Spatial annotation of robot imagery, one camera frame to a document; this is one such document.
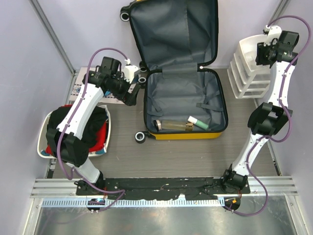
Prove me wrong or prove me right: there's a yellow Pikachu hard suitcase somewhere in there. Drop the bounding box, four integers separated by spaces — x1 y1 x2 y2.
120 0 228 143

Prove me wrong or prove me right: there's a green white tube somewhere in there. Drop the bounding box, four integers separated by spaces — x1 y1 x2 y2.
187 116 209 130

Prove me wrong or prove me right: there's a white plastic drawer organizer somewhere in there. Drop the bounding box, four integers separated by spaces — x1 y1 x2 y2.
227 34 270 99

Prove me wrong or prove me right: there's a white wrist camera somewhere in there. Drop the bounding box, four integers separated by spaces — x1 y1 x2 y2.
263 25 282 46
122 59 140 84

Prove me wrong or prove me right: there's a red item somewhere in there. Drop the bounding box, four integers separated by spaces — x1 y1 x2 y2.
45 122 108 157

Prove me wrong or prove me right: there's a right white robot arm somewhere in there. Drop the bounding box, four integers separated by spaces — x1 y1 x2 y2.
221 26 299 193

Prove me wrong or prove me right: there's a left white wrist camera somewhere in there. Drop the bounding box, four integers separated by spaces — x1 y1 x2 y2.
122 59 140 84

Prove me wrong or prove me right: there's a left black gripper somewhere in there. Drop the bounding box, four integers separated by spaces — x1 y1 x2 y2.
108 72 141 106

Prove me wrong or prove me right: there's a patterned white placemat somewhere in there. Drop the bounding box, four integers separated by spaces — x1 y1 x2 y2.
69 67 123 105

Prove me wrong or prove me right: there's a clear amber bottle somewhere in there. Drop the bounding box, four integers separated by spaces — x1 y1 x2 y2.
161 120 194 131

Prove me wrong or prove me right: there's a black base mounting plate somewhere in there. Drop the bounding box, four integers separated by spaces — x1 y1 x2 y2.
76 176 250 200

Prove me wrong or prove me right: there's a white square tray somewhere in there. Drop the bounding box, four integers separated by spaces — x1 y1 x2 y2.
37 105 112 159

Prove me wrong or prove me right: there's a small round silver tin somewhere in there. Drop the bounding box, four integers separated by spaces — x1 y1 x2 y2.
154 119 162 131

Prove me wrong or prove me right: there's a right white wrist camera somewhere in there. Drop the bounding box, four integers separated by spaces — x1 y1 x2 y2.
263 25 282 46

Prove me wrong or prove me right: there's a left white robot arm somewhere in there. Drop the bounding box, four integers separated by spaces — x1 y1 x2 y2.
46 57 140 195

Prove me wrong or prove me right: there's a white slotted cable duct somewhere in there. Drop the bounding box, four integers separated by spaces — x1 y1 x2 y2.
42 197 225 208

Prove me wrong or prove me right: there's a teal Doraemon towel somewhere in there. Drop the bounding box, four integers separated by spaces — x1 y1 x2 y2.
40 105 111 157

